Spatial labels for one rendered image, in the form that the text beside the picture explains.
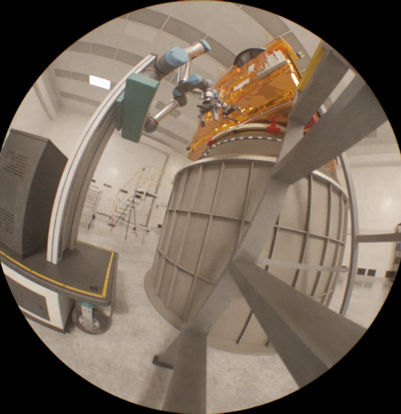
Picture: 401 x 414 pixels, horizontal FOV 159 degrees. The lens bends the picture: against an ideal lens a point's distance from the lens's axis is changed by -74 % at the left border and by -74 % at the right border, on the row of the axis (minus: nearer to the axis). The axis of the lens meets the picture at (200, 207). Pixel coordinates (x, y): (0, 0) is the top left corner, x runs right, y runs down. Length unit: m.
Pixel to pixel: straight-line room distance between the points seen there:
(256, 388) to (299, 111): 1.20
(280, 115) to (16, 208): 1.79
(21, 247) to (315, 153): 1.03
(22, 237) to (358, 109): 1.01
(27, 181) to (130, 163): 8.24
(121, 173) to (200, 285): 8.10
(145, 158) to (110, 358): 8.88
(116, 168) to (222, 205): 8.07
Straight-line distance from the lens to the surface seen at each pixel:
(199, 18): 4.76
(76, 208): 1.00
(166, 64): 0.85
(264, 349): 1.06
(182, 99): 1.49
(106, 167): 8.70
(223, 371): 0.87
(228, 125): 1.77
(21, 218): 0.76
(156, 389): 0.74
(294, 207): 0.87
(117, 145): 9.13
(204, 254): 0.88
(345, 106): 0.28
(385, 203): 6.85
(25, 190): 0.74
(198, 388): 0.43
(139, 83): 0.77
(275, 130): 1.42
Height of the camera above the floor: 0.68
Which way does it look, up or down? 9 degrees up
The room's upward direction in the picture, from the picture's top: 14 degrees clockwise
